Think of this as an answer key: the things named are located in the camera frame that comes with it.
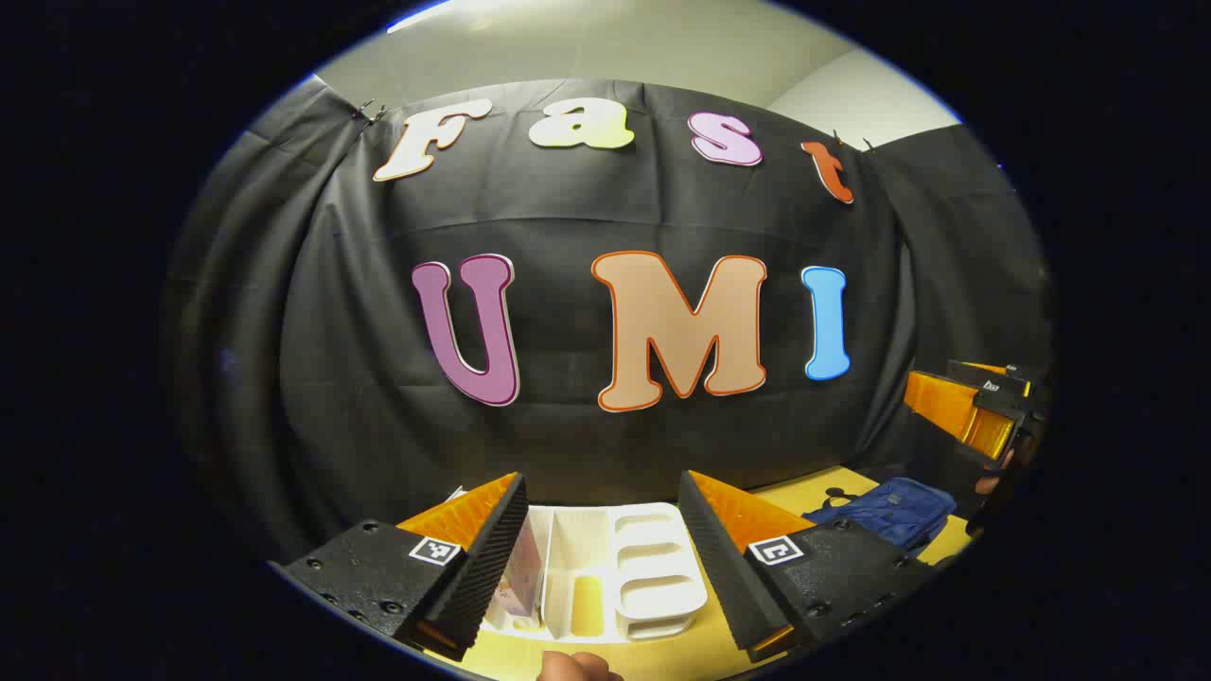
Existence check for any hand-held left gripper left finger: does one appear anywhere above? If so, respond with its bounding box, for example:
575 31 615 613
279 471 531 663

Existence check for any pink cover book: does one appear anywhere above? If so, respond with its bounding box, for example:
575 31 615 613
492 515 552 632

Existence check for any blue schoolbag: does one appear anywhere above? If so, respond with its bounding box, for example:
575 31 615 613
802 477 958 552

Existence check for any black backdrop cloth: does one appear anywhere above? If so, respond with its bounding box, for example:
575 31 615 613
166 79 1056 568

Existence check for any white bookshelf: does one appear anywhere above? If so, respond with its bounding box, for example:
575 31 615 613
454 487 709 644

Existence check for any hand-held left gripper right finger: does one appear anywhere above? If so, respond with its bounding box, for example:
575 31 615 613
677 469 936 663

